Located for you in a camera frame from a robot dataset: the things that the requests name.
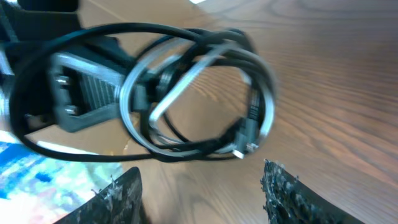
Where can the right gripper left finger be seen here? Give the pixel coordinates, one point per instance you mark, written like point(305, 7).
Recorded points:
point(119, 202)

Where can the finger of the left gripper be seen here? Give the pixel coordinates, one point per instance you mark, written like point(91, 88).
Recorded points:
point(85, 86)

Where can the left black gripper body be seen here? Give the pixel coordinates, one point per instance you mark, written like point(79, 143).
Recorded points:
point(25, 76)

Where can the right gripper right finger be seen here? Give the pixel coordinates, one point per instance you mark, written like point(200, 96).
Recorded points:
point(288, 200)

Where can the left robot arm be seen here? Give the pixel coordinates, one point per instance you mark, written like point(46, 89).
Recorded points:
point(43, 20)

